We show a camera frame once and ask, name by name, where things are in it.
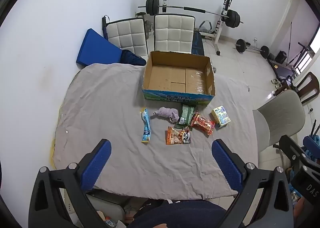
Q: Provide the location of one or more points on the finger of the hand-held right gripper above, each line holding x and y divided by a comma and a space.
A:
292, 150
312, 146

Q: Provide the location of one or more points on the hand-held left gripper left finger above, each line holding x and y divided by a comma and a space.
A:
96, 165

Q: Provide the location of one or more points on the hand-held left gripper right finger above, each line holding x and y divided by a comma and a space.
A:
226, 165

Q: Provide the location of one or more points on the red snack packet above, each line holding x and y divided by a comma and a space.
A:
202, 122

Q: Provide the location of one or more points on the small yellow blue box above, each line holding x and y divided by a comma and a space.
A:
221, 116

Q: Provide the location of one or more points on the orange panda snack packet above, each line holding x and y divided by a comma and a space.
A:
175, 137

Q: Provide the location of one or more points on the long blue snack packet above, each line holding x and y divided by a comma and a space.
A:
146, 127

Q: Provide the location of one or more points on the green snack packet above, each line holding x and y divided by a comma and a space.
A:
185, 115

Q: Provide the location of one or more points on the purple knotted cloth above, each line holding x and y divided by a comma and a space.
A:
166, 112

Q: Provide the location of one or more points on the cardboard box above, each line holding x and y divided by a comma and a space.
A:
170, 75

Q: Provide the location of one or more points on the person's left hand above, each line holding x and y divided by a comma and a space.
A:
160, 226

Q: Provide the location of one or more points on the beige plastic chair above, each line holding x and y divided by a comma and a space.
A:
282, 112

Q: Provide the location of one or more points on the dark wooden chair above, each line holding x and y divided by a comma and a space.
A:
307, 85

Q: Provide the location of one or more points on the person's dark clothing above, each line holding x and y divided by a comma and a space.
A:
180, 213

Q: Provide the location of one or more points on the white shoe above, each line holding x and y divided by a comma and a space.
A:
274, 82
279, 84

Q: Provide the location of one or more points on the dark exercise machine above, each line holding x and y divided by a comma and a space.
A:
282, 69

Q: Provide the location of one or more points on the window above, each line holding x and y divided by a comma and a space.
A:
305, 60

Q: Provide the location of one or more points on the black speaker box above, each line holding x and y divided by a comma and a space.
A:
281, 57

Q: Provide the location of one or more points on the thin black pole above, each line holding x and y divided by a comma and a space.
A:
289, 42

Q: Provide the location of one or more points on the dark blue jacket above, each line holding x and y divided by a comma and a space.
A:
131, 59

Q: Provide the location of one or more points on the blue foam mat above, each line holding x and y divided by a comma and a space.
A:
97, 50

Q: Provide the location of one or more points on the short barbell with black plates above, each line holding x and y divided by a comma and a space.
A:
241, 44

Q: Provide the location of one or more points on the dark weight bench pad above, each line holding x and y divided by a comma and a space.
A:
197, 44

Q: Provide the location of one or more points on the white quilted chair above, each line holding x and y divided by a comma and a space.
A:
173, 32
127, 35

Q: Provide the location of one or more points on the dark upright bar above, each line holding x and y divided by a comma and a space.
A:
104, 26

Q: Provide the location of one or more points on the white weight bench rack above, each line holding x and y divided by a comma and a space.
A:
225, 8

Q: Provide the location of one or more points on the long barbell with black plates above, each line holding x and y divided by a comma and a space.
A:
152, 6

